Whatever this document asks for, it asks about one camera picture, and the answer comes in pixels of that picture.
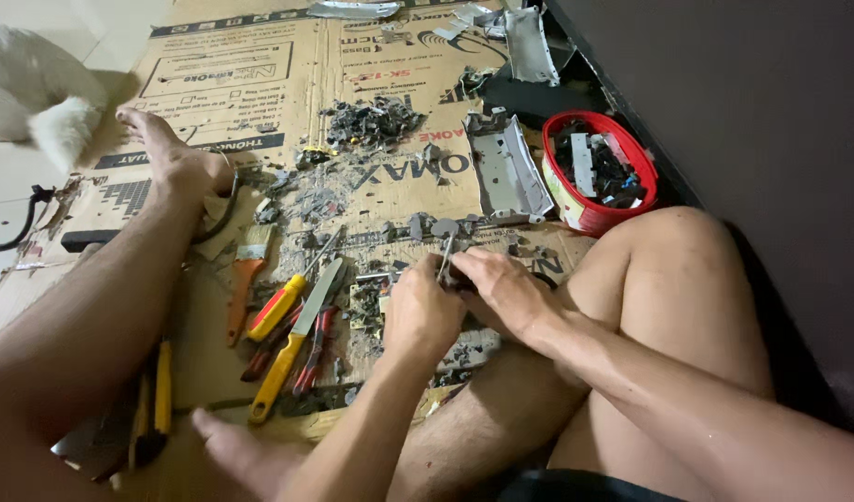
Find person's left hand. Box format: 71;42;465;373
381;252;470;365

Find person's right hand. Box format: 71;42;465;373
449;247;562;344

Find small grey metal part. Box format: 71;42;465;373
435;236;463;288

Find broken circuit board pieces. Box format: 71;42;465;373
345;271;400;337

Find grey metal chassis panel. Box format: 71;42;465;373
463;106;556;226

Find red round tin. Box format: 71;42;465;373
541;109;660;237

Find scattered grey scrap fragments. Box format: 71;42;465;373
254;164;372;234

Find person's right leg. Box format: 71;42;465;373
190;205;778;502

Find person's leg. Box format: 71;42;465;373
0;106;236;502
190;205;778;502

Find pile of dark scrap parts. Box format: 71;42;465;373
320;95;427;149

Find scrap parts heap in tin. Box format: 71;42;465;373
552;121;649;209

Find black shorts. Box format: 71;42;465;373
495;468;687;502

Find black plastic casing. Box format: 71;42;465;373
479;49;611;131

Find bent grey metal panel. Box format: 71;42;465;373
503;6;561;88

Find torn grey metal pieces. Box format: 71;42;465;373
433;2;506;41

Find flattened printed cardboard sheet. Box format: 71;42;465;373
0;0;598;502

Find grey metal strip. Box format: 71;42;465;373
306;0;403;20

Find person's left leg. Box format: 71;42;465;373
0;106;236;502

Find black cabinet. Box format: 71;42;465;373
542;0;854;442

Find white furry animal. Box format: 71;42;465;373
0;17;111;172

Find red handled pliers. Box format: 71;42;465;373
292;305;339;398

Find yellow handled knife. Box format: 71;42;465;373
249;257;345;425

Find yellow red handled screwdriver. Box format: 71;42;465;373
247;225;346;343

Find dark red handled tool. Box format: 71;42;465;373
240;305;304;383

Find orange handled paintbrush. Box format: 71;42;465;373
225;223;279;348

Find thin black cable loop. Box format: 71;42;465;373
192;149;241;245

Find yellow black handled pliers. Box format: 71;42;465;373
126;338;175;470

